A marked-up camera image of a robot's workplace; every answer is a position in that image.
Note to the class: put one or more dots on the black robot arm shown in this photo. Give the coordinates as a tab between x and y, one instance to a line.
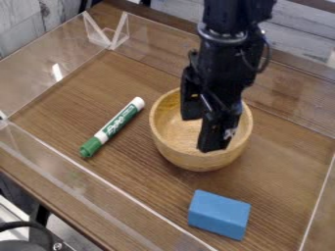
237	15

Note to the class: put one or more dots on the green white marker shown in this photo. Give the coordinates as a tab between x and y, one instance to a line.
112	127

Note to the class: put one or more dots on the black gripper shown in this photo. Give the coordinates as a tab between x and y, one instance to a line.
221	69

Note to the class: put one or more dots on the clear acrylic corner bracket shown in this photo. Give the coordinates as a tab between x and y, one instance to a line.
107	37

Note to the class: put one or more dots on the blue block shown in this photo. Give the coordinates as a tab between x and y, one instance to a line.
219	214

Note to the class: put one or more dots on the clear acrylic tray walls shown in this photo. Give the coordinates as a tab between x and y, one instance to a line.
125	197

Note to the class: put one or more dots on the brown wooden bowl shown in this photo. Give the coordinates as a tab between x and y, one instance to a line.
175	136

